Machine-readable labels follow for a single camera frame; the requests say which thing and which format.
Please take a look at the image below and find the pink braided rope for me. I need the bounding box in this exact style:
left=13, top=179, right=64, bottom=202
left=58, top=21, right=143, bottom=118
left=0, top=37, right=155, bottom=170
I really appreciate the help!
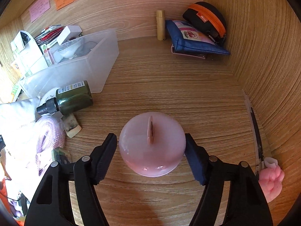
left=35, top=115, right=66, bottom=177

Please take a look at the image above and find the dark green spray bottle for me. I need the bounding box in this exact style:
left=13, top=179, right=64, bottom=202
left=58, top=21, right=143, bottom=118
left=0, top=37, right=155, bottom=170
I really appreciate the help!
left=36, top=80, right=93, bottom=115

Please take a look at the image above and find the white round lidded container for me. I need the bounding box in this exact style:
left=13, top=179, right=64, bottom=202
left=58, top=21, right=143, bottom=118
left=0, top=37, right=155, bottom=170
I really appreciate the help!
left=39, top=87, right=59, bottom=106

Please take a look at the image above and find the pink paw toy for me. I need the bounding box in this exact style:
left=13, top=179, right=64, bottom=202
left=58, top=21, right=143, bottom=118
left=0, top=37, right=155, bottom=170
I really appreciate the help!
left=259, top=157, right=285, bottom=203

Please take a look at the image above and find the small sachet packet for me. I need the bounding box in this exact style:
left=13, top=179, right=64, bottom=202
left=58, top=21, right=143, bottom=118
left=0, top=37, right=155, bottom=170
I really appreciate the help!
left=61, top=113, right=82, bottom=138

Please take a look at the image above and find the white folded paper sheet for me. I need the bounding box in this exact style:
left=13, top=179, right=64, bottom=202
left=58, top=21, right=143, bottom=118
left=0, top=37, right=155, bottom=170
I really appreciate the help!
left=10, top=30, right=48, bottom=77

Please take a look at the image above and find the clear plastic storage bin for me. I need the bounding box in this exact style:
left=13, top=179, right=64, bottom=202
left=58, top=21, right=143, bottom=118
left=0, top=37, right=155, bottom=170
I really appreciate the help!
left=19, top=29, right=119, bottom=98

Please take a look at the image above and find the glass bowl of beads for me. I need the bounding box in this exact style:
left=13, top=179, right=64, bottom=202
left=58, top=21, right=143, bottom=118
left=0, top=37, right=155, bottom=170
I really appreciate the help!
left=57, top=38, right=84, bottom=59

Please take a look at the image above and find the pink notebook under pouch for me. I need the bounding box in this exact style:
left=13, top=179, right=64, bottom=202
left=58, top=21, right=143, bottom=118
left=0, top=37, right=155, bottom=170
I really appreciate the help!
left=170, top=45, right=206, bottom=59

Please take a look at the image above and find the stack of booklets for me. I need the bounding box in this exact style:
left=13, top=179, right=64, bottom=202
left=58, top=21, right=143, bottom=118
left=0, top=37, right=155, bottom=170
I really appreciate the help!
left=34, top=24, right=64, bottom=54

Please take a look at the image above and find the white small box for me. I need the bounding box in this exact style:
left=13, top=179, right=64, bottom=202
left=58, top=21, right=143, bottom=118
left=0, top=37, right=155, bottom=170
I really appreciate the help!
left=57, top=25, right=82, bottom=45

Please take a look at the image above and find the blue zip pouch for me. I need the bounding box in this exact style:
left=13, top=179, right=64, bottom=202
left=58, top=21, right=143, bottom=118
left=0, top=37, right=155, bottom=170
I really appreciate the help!
left=165, top=20, right=230, bottom=55

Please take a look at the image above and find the black orange round case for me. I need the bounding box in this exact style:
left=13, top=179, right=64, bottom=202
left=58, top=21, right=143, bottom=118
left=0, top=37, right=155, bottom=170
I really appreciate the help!
left=183, top=2, right=227, bottom=46

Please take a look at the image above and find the yellow lotion bottle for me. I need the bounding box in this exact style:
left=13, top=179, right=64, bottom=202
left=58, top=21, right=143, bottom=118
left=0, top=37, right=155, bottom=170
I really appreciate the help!
left=156, top=10, right=166, bottom=41

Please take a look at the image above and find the pink sticky note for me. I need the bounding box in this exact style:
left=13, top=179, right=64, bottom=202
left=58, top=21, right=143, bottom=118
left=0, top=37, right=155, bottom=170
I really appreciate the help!
left=29, top=0, right=50, bottom=22

